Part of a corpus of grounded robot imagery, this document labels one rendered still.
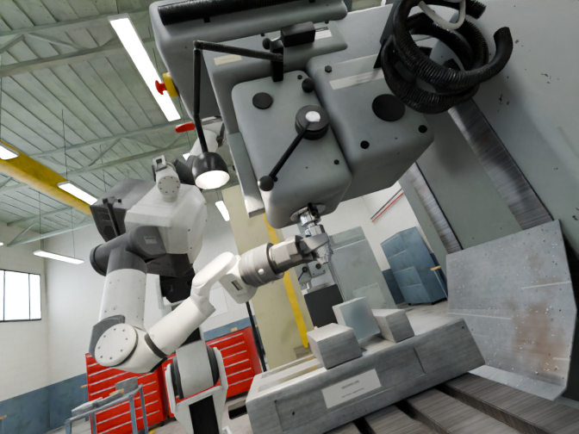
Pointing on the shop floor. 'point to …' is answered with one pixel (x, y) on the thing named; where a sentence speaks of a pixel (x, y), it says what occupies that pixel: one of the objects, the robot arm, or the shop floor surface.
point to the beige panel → (276, 313)
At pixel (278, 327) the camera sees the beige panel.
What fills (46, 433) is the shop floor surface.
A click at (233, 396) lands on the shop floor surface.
